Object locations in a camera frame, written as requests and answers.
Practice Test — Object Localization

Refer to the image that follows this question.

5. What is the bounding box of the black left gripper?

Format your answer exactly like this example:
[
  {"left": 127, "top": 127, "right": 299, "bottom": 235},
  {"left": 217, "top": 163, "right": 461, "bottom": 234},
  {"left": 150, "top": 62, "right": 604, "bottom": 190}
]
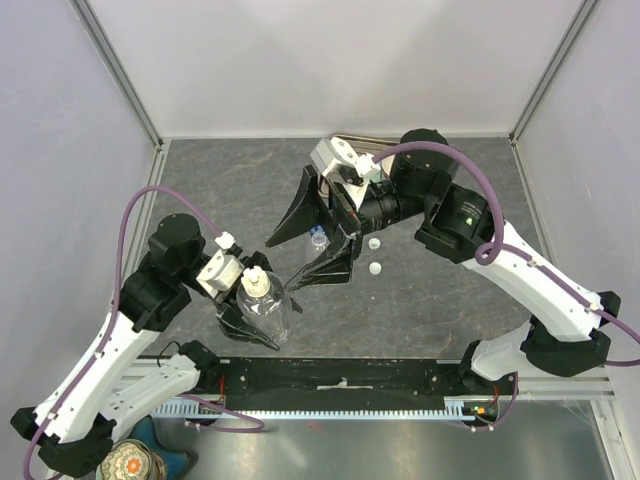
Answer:
[{"left": 180, "top": 249, "right": 303, "bottom": 348}]

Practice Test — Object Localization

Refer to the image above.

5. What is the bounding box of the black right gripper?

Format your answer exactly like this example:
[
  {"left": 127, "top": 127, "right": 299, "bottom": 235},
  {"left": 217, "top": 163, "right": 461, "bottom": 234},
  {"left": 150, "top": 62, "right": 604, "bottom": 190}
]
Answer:
[{"left": 265, "top": 163, "right": 433, "bottom": 292}]

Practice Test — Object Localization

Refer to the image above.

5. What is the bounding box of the cream notched bottle cap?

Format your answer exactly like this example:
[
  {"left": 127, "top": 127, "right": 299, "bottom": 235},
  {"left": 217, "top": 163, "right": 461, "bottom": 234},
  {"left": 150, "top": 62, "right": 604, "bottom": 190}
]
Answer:
[{"left": 241, "top": 266, "right": 271, "bottom": 298}]

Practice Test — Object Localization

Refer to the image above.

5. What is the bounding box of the clear bottle with notched cap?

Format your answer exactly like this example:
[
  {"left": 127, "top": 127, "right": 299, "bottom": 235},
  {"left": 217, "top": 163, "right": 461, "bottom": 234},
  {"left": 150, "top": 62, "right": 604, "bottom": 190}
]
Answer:
[{"left": 239, "top": 271, "right": 293, "bottom": 346}]

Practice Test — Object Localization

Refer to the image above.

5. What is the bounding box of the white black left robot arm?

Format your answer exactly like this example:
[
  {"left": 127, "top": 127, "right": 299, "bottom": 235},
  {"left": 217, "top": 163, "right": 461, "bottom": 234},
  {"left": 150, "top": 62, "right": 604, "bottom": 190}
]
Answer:
[{"left": 11, "top": 213, "right": 280, "bottom": 478}]

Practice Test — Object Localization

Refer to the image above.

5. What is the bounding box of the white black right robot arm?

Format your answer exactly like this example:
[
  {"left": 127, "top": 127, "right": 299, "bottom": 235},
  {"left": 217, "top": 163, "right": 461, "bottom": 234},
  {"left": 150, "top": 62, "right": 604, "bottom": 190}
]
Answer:
[{"left": 268, "top": 129, "right": 620, "bottom": 394}]

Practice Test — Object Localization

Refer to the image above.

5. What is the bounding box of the blue label plastic bottle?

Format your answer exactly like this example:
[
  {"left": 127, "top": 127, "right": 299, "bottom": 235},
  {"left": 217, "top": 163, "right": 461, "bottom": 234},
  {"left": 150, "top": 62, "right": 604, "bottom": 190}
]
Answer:
[{"left": 310, "top": 225, "right": 329, "bottom": 253}]

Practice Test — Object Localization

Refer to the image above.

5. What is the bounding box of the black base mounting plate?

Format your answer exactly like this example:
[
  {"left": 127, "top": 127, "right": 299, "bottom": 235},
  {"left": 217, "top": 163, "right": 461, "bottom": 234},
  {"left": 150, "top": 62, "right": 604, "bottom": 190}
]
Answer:
[{"left": 195, "top": 357, "right": 478, "bottom": 410}]

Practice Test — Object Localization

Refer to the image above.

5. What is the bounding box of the metal serving tray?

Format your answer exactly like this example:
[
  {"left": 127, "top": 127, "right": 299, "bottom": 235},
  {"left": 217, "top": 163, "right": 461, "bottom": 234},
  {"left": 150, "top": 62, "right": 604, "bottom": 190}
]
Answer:
[{"left": 329, "top": 133, "right": 398, "bottom": 155}]

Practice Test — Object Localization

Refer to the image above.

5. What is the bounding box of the blue star shaped dish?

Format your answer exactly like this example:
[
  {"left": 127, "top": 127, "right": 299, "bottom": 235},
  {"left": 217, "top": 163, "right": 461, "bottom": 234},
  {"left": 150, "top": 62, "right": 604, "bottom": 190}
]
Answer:
[{"left": 129, "top": 416, "right": 197, "bottom": 480}]

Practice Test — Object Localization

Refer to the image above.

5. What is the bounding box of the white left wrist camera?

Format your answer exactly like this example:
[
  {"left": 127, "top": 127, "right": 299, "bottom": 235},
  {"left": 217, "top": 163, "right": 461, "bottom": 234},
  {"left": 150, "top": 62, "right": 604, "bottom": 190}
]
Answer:
[{"left": 196, "top": 232, "right": 244, "bottom": 299}]

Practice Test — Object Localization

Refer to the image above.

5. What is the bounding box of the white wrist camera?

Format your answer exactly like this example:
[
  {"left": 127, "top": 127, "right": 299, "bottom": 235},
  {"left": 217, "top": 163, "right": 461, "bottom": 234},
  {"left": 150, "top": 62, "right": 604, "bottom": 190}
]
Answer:
[
  {"left": 310, "top": 136, "right": 382, "bottom": 211},
  {"left": 196, "top": 232, "right": 244, "bottom": 299}
]

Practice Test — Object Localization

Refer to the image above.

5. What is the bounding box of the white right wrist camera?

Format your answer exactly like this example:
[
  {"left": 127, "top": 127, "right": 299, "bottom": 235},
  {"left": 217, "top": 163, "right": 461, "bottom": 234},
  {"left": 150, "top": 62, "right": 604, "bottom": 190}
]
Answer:
[{"left": 310, "top": 136, "right": 382, "bottom": 211}]

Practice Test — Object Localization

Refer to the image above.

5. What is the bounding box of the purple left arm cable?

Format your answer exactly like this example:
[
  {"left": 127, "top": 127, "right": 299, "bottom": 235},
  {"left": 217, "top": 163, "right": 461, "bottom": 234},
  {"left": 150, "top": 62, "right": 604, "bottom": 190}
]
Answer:
[{"left": 21, "top": 185, "right": 266, "bottom": 480}]

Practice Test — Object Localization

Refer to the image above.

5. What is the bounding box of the light blue cable duct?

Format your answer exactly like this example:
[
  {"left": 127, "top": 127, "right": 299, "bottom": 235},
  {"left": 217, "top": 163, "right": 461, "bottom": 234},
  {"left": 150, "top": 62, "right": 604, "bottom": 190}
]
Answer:
[{"left": 151, "top": 398, "right": 499, "bottom": 421}]

